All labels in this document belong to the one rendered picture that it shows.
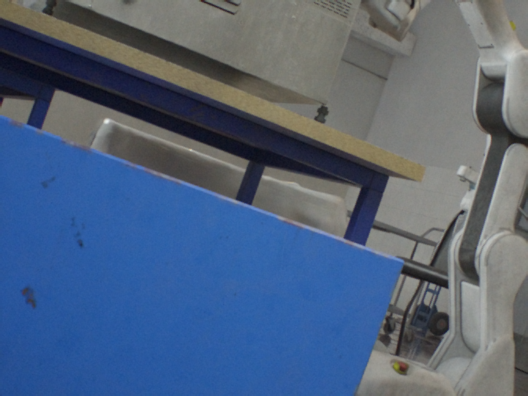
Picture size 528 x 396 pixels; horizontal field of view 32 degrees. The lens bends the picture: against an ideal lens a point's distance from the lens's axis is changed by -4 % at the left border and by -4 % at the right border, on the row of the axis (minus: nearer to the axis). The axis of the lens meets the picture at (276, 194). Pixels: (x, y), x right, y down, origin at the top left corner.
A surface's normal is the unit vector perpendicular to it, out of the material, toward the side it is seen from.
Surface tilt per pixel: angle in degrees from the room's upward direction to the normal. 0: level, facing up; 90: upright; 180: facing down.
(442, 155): 90
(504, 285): 90
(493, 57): 141
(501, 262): 91
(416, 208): 90
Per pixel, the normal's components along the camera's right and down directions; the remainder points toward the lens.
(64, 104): 0.37, 0.11
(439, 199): -0.87, -0.32
